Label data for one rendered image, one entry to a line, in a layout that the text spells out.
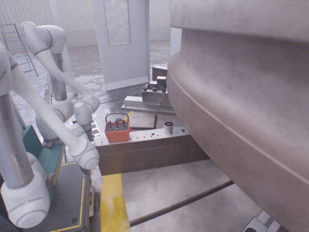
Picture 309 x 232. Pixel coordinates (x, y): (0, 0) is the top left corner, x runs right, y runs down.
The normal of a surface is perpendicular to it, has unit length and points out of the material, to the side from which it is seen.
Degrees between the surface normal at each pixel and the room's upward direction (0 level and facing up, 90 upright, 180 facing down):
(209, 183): 0
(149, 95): 90
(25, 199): 77
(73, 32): 90
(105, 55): 90
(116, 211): 0
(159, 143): 90
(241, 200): 0
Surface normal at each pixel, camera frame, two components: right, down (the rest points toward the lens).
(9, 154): 0.72, 0.38
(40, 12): 0.50, 0.46
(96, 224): 0.00, -0.85
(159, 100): -0.20, 0.52
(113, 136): 0.15, 0.63
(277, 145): -0.46, -0.59
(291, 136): -0.73, -0.26
